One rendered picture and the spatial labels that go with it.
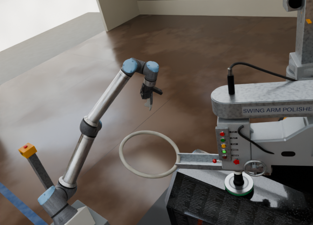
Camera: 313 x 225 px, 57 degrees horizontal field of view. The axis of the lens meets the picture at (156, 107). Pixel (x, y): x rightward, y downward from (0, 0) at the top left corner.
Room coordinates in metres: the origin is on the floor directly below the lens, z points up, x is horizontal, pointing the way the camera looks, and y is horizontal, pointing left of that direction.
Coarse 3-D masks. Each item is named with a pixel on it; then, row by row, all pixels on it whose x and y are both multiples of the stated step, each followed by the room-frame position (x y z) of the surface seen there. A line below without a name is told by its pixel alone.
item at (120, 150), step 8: (128, 136) 1.89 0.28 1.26; (160, 136) 1.93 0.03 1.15; (120, 144) 1.80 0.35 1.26; (120, 152) 1.71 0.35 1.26; (176, 152) 1.75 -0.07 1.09; (128, 168) 1.57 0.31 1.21; (176, 168) 1.58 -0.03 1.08; (144, 176) 1.51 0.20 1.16; (152, 176) 1.50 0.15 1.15; (160, 176) 1.51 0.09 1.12
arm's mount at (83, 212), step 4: (80, 208) 1.55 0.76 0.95; (84, 208) 1.45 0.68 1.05; (80, 212) 1.42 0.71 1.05; (84, 212) 1.44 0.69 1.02; (88, 212) 1.46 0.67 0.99; (76, 216) 1.40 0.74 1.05; (80, 216) 1.42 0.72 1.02; (84, 216) 1.43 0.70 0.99; (88, 216) 1.45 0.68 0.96; (72, 220) 1.38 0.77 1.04; (76, 220) 1.39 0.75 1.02; (80, 220) 1.41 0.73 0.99; (84, 220) 1.42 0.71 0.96; (88, 220) 1.44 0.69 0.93; (92, 220) 1.46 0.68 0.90; (68, 224) 1.35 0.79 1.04; (72, 224) 1.37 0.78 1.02; (76, 224) 1.38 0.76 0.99; (80, 224) 1.40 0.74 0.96; (84, 224) 1.41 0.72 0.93; (88, 224) 1.43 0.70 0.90; (92, 224) 1.45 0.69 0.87
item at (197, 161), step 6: (180, 156) 1.70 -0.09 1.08; (186, 156) 1.69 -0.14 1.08; (192, 156) 1.67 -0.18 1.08; (198, 156) 1.65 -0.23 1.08; (204, 156) 1.63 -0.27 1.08; (210, 156) 1.62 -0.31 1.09; (216, 156) 1.60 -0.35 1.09; (180, 162) 1.66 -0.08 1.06; (186, 162) 1.64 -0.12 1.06; (192, 162) 1.63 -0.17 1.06; (198, 162) 1.61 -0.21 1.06; (204, 162) 1.60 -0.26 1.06; (210, 162) 1.58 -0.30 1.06; (180, 168) 1.60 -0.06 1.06; (186, 168) 1.58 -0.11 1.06; (192, 168) 1.56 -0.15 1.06; (198, 168) 1.55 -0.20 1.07; (204, 168) 1.53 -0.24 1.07; (210, 168) 1.51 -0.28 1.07; (216, 168) 1.50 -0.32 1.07
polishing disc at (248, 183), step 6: (246, 174) 1.56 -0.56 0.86; (228, 180) 1.54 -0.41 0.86; (246, 180) 1.50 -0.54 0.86; (252, 180) 1.48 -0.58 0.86; (228, 186) 1.48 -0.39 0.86; (234, 186) 1.47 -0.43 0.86; (240, 186) 1.46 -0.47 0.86; (246, 186) 1.44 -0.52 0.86; (252, 186) 1.43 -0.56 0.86; (234, 192) 1.42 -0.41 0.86; (240, 192) 1.40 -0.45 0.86; (246, 192) 1.40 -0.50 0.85
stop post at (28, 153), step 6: (30, 144) 2.40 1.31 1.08; (24, 150) 2.32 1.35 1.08; (30, 150) 2.33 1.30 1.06; (36, 150) 2.36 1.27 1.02; (24, 156) 2.30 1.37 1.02; (30, 156) 2.31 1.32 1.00; (36, 156) 2.36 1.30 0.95; (30, 162) 2.33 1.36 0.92; (36, 162) 2.34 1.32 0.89; (36, 168) 2.32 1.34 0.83; (42, 168) 2.35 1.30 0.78; (36, 174) 2.36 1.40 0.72; (42, 174) 2.33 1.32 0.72; (42, 180) 2.31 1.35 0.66; (48, 180) 2.35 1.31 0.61; (48, 186) 2.33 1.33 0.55; (54, 186) 2.36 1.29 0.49
